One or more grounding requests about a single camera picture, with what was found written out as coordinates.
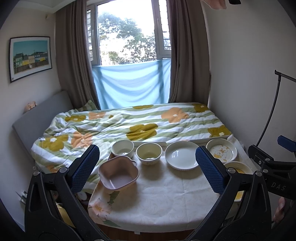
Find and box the floral striped quilt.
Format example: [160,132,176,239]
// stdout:
[31,99,233,174]

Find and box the black curved stand pole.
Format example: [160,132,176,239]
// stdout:
[256,70,296,147]

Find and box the white deep plate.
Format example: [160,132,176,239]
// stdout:
[165,141,199,171]

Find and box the grey headboard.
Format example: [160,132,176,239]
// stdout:
[12,90,73,160]

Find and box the right brown curtain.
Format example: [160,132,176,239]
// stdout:
[167,1,211,104]

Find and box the framed city picture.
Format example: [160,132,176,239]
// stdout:
[9,36,52,83]

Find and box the white floral tablecloth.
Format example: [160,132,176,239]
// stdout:
[88,156,219,232]

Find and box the brown curtain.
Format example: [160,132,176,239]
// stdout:
[167,1,211,104]
[55,1,100,108]

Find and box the cream round bowl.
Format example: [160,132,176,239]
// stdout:
[135,143,163,165]

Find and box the pink square baking dish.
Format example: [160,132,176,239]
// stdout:
[98,156,139,191]

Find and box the light blue cloth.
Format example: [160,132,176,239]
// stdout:
[92,59,171,110]

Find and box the person's right hand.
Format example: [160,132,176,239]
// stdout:
[273,197,293,223]

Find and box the white ribbed bowl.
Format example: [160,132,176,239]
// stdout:
[111,140,134,159]

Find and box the left brown curtain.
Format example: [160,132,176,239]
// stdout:
[55,1,100,108]

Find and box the small plush toy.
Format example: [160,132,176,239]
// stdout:
[24,101,37,113]

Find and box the duck pattern plate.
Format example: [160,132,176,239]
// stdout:
[206,138,238,163]

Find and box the yellow duck plate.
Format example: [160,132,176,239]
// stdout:
[224,161,253,202]

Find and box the window frame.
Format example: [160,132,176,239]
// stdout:
[86,0,171,66]

